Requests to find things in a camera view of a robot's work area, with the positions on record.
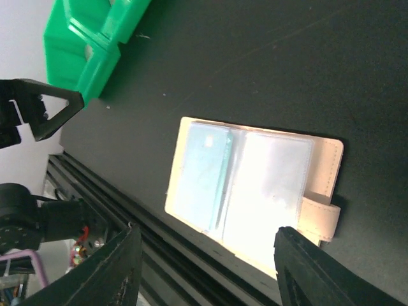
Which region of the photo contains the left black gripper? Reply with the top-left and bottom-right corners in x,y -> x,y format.
1,79 -> 85,149

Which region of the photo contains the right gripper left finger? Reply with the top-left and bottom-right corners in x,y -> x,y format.
20,225 -> 142,305

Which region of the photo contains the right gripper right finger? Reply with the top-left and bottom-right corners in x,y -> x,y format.
274,226 -> 403,305

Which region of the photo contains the tan card holder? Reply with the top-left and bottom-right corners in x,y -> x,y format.
164,117 -> 344,277

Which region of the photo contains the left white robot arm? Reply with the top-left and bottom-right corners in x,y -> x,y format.
1,79 -> 108,254

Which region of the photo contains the green bin near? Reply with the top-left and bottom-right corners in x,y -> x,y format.
43,1 -> 120,104

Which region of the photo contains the green bin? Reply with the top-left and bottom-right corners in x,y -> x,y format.
43,1 -> 120,104
101,0 -> 151,43

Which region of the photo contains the green bin middle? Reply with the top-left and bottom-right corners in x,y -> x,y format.
101,0 -> 151,43

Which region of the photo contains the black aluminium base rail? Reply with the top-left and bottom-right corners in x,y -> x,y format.
47,153 -> 279,305

